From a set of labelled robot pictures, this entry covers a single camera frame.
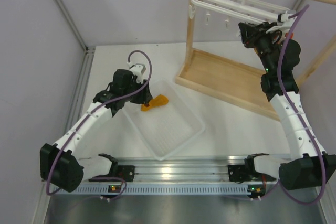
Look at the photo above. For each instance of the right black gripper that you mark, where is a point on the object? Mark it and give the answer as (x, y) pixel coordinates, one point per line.
(251, 33)

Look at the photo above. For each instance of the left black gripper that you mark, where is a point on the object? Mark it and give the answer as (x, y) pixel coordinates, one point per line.
(145, 96)

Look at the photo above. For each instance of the yellow sock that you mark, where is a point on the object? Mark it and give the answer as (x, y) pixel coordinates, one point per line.
(160, 100)

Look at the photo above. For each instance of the orange sock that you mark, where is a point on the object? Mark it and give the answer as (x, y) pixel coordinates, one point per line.
(289, 35)

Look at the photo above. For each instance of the white clip hanger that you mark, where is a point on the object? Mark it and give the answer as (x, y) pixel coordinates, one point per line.
(250, 11)

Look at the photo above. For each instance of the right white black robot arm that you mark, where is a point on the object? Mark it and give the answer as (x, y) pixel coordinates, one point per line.
(310, 165)

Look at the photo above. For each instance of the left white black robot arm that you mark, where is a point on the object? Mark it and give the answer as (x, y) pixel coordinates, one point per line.
(60, 163)

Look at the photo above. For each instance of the white plastic tray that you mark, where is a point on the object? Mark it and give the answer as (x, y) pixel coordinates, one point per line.
(167, 129)

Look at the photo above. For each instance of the wooden hanging rack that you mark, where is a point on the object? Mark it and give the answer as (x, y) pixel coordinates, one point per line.
(235, 82)

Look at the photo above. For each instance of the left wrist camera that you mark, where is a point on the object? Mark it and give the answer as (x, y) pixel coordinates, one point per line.
(138, 69)

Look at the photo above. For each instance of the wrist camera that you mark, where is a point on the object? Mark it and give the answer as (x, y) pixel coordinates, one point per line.
(138, 69)
(284, 23)

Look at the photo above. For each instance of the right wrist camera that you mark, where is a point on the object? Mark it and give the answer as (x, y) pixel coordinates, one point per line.
(284, 23)

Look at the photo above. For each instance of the aluminium corner frame post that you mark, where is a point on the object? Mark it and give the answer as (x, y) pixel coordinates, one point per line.
(70, 22)

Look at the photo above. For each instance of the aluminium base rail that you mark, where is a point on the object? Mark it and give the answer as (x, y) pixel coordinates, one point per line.
(183, 170)

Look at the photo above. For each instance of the slotted grey cable duct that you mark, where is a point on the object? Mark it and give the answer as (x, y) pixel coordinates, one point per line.
(162, 189)

